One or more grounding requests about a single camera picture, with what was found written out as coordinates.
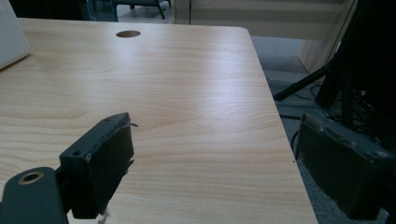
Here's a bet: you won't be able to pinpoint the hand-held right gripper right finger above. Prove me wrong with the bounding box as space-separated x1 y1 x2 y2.
296 113 396 221

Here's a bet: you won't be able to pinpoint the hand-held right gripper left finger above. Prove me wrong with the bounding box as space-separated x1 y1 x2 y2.
59 112 135 219

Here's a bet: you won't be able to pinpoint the white plastic bin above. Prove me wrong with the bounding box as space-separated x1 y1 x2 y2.
0 0 32 71

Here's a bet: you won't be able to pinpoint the black tripod stand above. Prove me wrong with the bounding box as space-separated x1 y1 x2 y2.
273 46 375 130

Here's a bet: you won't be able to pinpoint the black curtain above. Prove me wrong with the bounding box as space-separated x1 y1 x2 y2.
335 0 396 150

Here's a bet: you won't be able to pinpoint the dark cabinet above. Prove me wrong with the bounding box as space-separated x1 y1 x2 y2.
78 0 120 23

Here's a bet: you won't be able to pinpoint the dark chair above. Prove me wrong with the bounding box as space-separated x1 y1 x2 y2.
113 0 173 21

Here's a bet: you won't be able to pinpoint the black floor cables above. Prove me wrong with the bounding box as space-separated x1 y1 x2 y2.
278 83 379 133

